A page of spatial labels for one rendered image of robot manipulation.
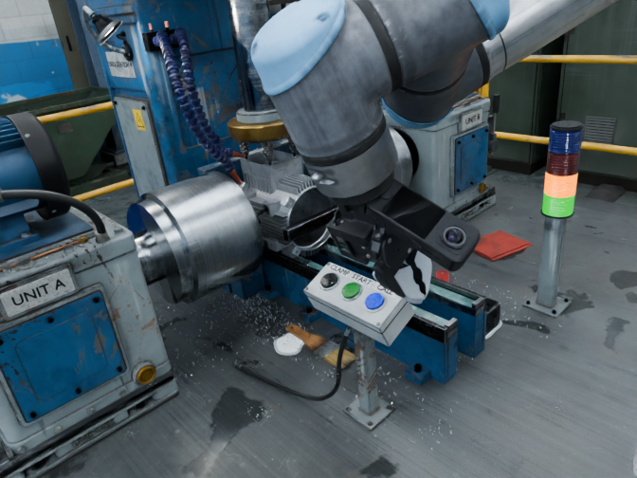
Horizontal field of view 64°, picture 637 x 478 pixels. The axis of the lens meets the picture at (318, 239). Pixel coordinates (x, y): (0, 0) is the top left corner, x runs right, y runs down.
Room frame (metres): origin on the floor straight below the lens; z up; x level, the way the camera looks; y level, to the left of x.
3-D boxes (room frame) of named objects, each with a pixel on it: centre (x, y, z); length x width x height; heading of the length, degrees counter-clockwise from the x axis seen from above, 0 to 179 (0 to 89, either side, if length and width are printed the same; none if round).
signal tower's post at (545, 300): (0.96, -0.51, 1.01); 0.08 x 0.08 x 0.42; 40
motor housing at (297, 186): (1.19, 0.07, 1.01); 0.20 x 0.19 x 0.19; 40
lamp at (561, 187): (0.96, -0.51, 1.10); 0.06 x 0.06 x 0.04
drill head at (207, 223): (0.99, 0.31, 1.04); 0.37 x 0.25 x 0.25; 130
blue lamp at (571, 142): (0.96, -0.51, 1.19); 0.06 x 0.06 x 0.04
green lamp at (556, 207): (0.96, -0.51, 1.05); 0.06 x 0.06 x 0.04
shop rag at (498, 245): (1.27, -0.50, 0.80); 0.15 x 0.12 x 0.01; 116
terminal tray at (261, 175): (1.22, 0.10, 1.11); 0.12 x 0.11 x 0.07; 40
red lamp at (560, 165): (0.96, -0.51, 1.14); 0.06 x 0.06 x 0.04
